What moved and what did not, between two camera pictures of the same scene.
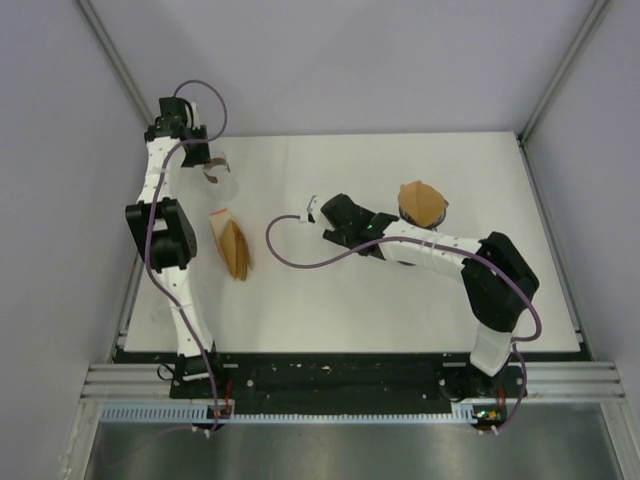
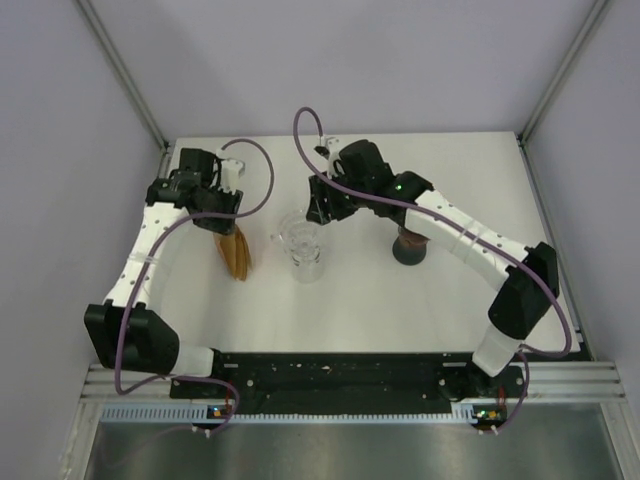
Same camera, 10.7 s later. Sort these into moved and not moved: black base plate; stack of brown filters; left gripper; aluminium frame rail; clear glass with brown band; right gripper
Moved: right gripper; left gripper; clear glass with brown band
Not moved: black base plate; aluminium frame rail; stack of brown filters
